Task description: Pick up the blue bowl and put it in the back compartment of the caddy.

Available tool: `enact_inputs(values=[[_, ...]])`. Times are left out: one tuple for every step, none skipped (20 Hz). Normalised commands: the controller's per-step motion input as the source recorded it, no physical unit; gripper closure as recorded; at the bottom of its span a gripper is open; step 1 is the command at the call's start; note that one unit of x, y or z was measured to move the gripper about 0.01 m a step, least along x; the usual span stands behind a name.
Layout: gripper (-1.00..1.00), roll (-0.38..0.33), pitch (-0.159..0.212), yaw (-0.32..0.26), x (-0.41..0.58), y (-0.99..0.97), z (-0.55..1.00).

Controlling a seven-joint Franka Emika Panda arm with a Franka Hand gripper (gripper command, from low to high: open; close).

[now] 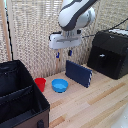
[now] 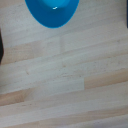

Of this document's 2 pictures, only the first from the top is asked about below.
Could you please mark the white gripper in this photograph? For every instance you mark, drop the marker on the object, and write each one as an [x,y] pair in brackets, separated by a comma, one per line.
[65,40]

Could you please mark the blue bowl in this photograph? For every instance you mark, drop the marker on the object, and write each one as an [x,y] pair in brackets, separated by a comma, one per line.
[60,85]

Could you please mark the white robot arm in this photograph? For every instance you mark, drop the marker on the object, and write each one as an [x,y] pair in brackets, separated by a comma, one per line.
[75,15]

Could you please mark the red cup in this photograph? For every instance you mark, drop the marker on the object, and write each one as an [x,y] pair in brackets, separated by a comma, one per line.
[40,83]

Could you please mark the black fabric storage box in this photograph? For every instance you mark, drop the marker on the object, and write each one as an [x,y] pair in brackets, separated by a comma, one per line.
[18,96]

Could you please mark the dark blue book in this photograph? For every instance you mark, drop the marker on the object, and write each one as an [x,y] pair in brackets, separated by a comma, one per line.
[78,73]

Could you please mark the woven bamboo screen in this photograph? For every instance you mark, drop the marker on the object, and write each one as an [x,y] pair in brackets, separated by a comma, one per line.
[36,36]

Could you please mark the black case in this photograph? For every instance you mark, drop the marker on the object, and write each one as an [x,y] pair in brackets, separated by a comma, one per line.
[108,53]

